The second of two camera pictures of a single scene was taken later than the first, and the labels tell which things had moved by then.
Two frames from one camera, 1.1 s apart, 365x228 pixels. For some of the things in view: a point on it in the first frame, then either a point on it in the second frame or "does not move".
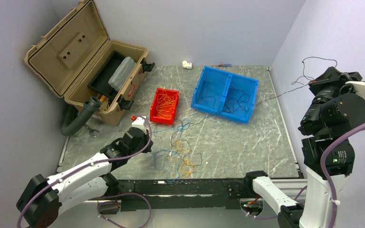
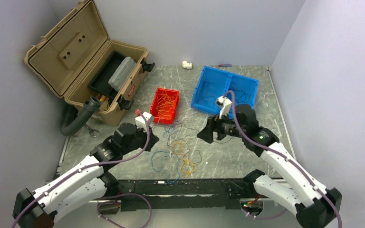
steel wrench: (91, 130) does not move
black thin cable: (252, 105) to (186, 143)
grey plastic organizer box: (121, 73) does not move
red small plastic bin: (165, 103) does not move
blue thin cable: (210, 96) does not move
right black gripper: (332, 75) to (214, 124)
